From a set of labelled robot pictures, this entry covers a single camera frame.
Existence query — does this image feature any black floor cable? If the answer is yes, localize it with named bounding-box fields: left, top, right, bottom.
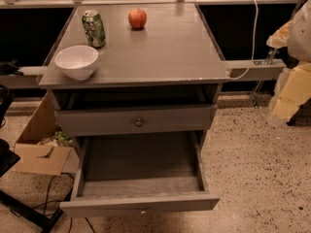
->
left=9, top=172, right=97, bottom=233

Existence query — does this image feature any grey drawer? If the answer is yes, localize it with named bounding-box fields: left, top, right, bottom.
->
left=60, top=132, right=220, bottom=217
left=54, top=105, right=217, bottom=137

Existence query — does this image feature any grey horizontal rail beam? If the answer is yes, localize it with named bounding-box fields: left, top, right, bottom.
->
left=0, top=59, right=286, bottom=89

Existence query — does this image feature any grey wooden drawer cabinet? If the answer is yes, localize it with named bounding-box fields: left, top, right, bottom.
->
left=38, top=2, right=231, bottom=141

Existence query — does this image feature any red apple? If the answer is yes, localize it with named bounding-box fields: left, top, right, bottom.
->
left=128, top=9, right=147, bottom=29

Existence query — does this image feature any grey top drawer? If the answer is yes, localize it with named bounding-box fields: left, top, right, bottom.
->
left=54, top=105, right=217, bottom=137

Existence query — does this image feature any white ceramic bowl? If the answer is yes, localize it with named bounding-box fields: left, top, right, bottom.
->
left=54, top=46, right=99, bottom=81

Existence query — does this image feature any brown cardboard box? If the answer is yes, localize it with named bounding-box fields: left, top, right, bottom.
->
left=13, top=95, right=79, bottom=176

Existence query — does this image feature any black object at left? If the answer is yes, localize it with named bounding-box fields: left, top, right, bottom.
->
left=0, top=59, right=24, bottom=177

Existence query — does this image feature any green crushed soda can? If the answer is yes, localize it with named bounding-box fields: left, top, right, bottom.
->
left=82, top=10, right=106, bottom=48

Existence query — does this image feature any metal diagonal rod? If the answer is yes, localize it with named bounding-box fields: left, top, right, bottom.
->
left=249, top=0, right=311, bottom=109

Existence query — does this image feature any black stand base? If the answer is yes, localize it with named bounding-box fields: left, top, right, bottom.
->
left=0, top=190, right=63, bottom=233

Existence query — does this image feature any white cable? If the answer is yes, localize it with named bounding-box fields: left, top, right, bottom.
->
left=228, top=0, right=259, bottom=82

